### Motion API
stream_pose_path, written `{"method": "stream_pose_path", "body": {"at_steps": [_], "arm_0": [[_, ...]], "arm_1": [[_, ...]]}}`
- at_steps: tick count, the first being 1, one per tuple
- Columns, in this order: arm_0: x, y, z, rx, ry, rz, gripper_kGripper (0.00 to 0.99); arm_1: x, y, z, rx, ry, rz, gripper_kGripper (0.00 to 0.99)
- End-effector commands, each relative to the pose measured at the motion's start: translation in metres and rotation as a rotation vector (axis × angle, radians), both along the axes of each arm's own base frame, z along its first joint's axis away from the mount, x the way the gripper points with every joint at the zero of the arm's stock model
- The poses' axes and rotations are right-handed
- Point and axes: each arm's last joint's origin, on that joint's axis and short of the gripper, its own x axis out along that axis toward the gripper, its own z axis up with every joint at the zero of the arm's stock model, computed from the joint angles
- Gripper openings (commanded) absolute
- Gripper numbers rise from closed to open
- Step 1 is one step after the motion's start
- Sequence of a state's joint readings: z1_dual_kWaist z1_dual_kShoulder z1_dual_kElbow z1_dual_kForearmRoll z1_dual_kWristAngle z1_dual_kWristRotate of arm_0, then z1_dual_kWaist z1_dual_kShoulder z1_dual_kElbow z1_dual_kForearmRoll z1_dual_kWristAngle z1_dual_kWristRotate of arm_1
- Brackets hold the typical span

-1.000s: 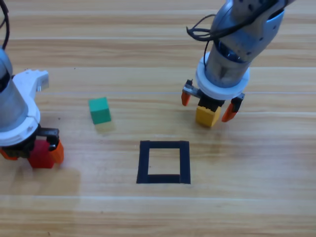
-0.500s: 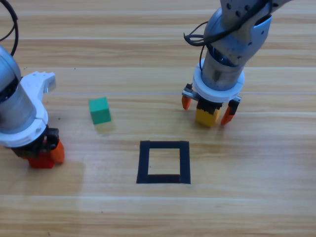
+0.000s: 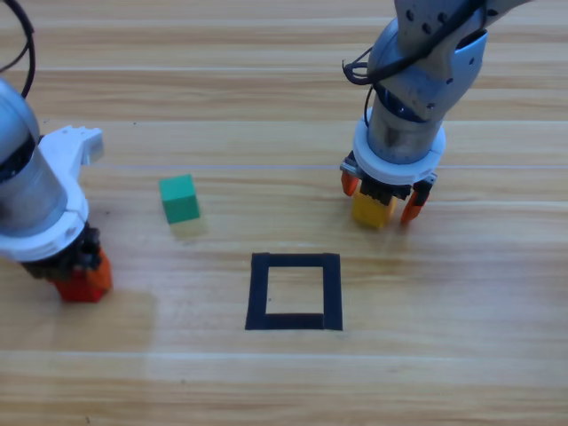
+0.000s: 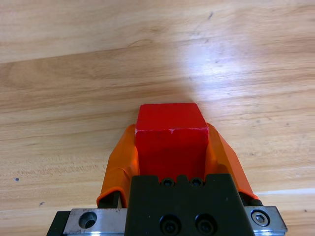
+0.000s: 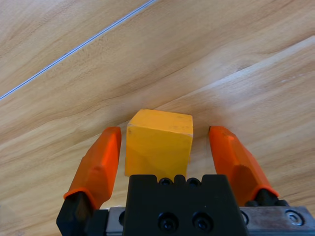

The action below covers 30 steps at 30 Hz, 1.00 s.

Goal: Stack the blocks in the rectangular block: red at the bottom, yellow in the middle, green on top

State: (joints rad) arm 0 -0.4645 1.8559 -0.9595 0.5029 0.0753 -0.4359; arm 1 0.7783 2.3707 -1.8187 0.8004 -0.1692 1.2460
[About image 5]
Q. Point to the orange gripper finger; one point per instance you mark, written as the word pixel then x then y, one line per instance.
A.
pixel 238 167
pixel 98 167

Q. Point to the yellow wooden cube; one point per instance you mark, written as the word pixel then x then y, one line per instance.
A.
pixel 157 145

